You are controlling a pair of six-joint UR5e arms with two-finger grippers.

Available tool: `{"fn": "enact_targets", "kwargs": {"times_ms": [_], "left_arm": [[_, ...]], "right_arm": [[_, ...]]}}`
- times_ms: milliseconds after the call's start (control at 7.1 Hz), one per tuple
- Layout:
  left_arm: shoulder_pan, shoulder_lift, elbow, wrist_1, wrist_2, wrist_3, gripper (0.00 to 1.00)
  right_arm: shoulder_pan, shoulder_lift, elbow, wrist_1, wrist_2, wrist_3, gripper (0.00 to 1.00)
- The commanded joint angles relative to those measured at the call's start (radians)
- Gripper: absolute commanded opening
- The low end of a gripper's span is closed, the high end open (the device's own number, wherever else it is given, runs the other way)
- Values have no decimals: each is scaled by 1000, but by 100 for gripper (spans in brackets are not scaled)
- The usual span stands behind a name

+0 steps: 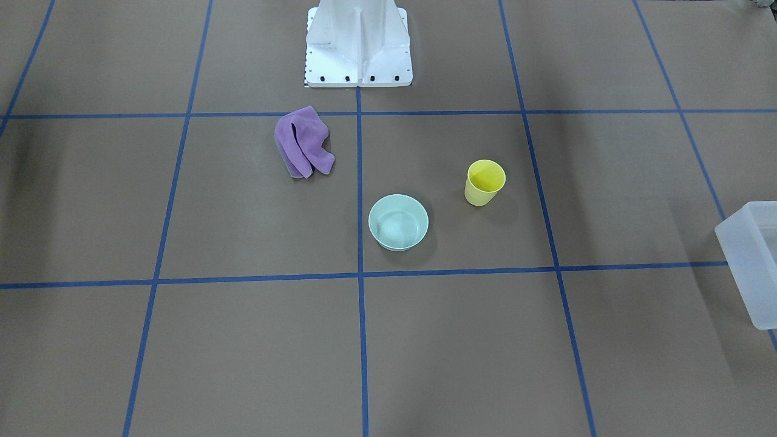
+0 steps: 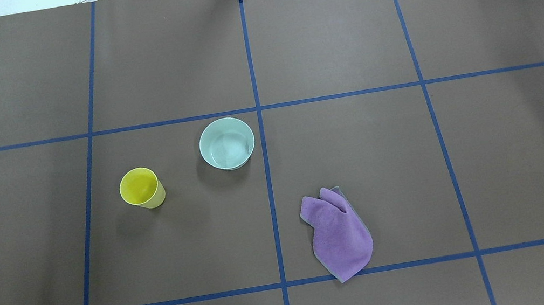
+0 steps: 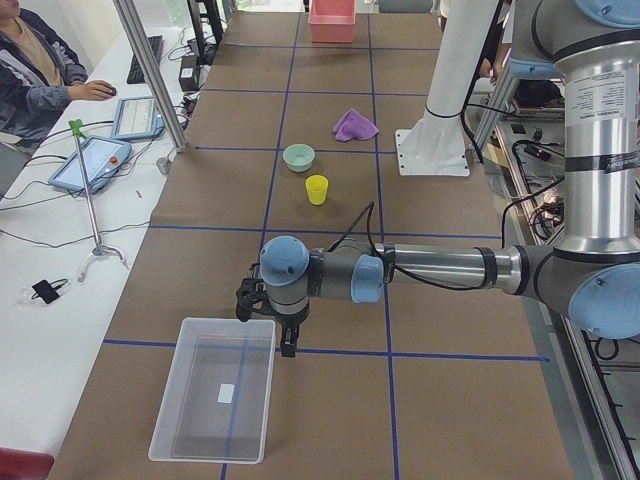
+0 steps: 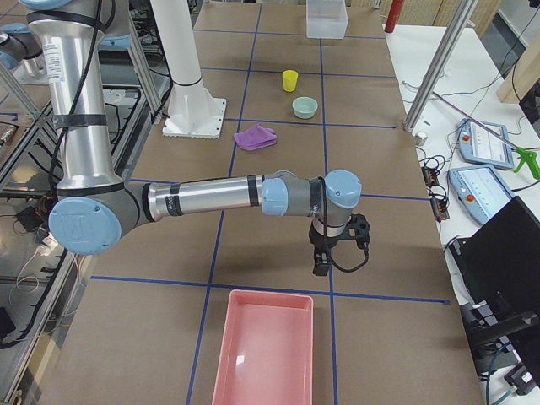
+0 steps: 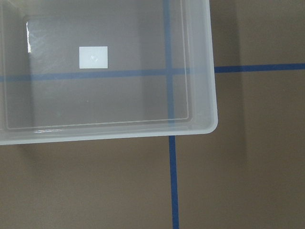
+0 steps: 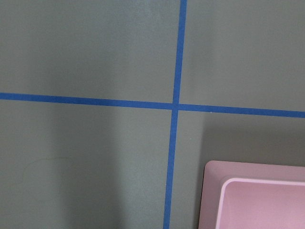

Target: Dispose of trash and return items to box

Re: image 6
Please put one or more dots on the pink plastic box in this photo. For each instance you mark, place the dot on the pink plastic box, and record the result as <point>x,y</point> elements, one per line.
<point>252,196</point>

